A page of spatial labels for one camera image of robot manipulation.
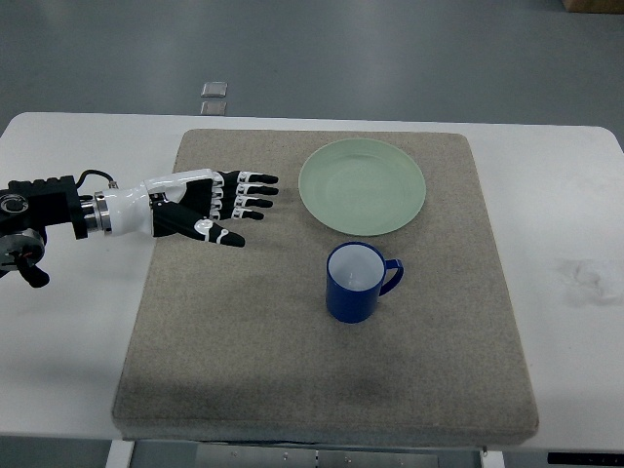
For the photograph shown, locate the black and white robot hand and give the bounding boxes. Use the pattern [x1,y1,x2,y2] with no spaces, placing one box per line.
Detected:
[95,169,279,248]

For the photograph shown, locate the blue mug white inside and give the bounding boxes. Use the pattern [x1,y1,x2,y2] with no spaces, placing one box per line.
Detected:
[326,242,405,324]

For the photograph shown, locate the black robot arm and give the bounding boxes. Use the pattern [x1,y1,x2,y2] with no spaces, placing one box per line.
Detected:
[1,169,118,289]

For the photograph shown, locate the lower metal floor plate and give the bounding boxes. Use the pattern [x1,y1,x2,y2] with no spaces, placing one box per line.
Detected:
[200,100,227,116]

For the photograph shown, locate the metal floor plate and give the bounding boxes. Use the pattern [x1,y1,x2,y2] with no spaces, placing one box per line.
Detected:
[200,100,227,116]
[201,82,228,98]

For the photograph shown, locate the upper metal floor plate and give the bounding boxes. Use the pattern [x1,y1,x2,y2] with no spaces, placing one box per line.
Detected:
[201,82,228,98]

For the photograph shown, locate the light green plate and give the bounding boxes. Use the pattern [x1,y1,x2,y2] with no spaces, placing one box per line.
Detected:
[298,137,427,237]

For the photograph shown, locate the beige fabric mat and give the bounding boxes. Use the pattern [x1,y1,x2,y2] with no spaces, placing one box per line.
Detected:
[112,130,539,448]

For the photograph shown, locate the brown cardboard box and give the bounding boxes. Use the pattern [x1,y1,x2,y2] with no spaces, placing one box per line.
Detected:
[562,0,624,15]

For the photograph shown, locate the grey metal table frame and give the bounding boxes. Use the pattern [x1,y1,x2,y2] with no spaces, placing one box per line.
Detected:
[105,441,505,467]

